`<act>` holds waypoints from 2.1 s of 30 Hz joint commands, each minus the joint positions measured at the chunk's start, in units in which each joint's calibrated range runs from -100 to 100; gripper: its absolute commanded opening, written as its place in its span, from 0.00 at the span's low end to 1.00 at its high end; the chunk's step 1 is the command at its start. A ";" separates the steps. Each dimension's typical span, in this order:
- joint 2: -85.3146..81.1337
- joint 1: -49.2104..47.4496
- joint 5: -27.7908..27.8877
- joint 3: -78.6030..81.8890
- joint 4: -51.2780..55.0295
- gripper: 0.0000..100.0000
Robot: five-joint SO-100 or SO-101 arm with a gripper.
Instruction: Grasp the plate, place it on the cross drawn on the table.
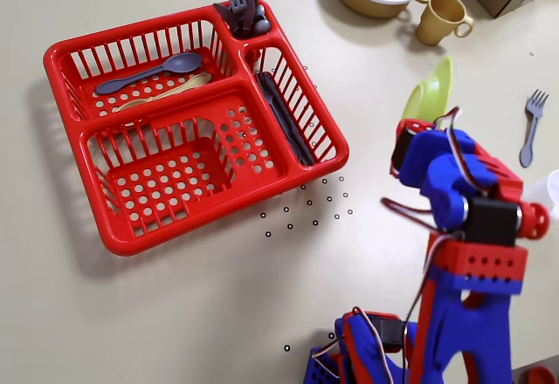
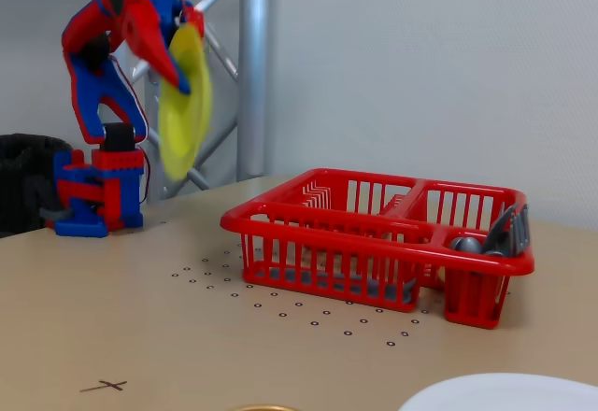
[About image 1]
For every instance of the dark grey long utensil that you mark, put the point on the dark grey long utensil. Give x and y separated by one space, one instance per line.
297 135
273 100

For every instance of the translucent white plastic cup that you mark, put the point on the translucent white plastic cup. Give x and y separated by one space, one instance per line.
543 187

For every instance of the large grey plastic spoon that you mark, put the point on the large grey plastic spoon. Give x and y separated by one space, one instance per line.
181 63

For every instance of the small grey plastic spoon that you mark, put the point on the small grey plastic spoon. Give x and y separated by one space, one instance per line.
260 11
263 25

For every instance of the blue gripper black motor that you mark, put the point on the blue gripper black motor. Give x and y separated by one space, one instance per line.
401 154

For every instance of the red plastic dish rack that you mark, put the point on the red plastic dish rack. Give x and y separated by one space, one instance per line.
192 139

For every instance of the light grey plastic fork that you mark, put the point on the light grey plastic fork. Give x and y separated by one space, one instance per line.
238 2

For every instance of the dark grey plastic knife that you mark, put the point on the dark grey plastic knife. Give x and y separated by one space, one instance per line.
225 13

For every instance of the beige plastic spoon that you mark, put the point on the beige plastic spoon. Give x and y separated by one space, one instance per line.
192 83

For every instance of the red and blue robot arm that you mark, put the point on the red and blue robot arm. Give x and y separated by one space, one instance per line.
463 323

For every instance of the tan plastic mug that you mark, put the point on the tan plastic mug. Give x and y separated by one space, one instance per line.
439 19

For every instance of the yellow-green plastic plate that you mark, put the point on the yellow-green plastic plate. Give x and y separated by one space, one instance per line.
430 91

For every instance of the red round cap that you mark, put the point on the red round cap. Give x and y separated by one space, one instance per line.
539 376

